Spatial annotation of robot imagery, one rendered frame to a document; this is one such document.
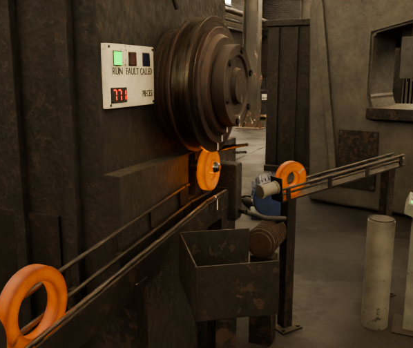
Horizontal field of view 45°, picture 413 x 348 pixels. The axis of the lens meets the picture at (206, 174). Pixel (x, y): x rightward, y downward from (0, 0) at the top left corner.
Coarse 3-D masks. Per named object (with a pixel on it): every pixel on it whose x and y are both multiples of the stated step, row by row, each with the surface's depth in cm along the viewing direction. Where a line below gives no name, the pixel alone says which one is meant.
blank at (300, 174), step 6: (288, 162) 216; (294, 162) 216; (282, 168) 214; (288, 168) 215; (294, 168) 217; (300, 168) 219; (276, 174) 216; (282, 174) 214; (288, 174) 216; (294, 174) 221; (300, 174) 219; (282, 180) 215; (294, 180) 221; (300, 180) 220; (282, 186) 215; (300, 186) 221; (294, 192) 219
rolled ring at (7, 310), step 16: (32, 272) 101; (48, 272) 106; (16, 288) 98; (48, 288) 110; (64, 288) 111; (0, 304) 97; (16, 304) 98; (48, 304) 111; (64, 304) 112; (16, 320) 98; (48, 320) 109; (16, 336) 99; (32, 336) 105
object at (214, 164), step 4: (192, 160) 184; (196, 160) 183; (192, 164) 183; (196, 164) 182; (212, 164) 180; (216, 164) 180; (192, 168) 183; (196, 168) 182; (212, 168) 180; (216, 168) 180; (220, 168) 182; (212, 172) 181; (216, 172) 181
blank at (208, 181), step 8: (208, 152) 178; (216, 152) 184; (200, 160) 176; (208, 160) 177; (216, 160) 185; (200, 168) 176; (208, 168) 178; (200, 176) 176; (208, 176) 178; (216, 176) 186; (200, 184) 178; (208, 184) 179; (216, 184) 187
